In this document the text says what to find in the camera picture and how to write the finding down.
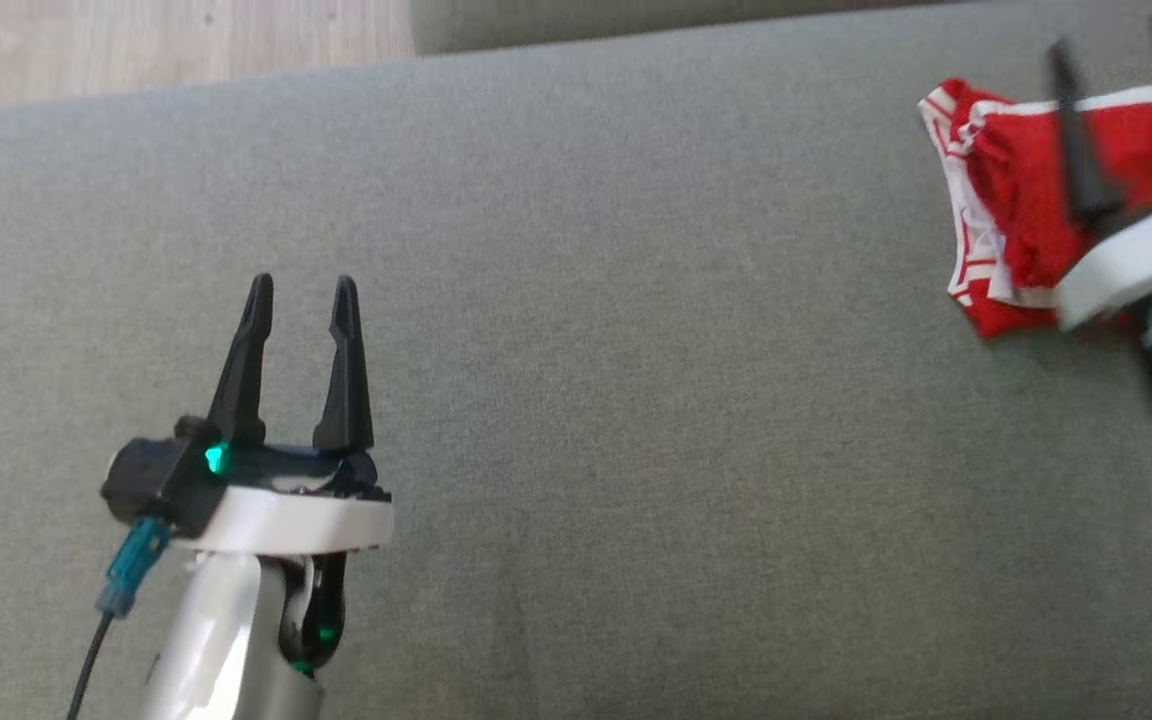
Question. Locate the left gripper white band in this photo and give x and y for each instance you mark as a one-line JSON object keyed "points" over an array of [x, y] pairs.
{"points": [[286, 520]]}

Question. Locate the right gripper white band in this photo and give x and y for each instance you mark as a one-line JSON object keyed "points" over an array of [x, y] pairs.
{"points": [[1136, 260]]}

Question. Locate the red Bulls jersey top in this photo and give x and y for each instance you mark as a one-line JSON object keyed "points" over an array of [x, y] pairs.
{"points": [[1026, 190]]}

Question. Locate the wide grey sofa seat cushion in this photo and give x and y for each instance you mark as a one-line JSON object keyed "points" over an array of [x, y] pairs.
{"points": [[636, 400]]}

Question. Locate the narrow grey sofa seat cushion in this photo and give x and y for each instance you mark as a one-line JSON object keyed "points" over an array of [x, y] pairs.
{"points": [[636, 20]]}

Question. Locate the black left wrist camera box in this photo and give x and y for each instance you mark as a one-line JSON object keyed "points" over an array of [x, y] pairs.
{"points": [[156, 480]]}

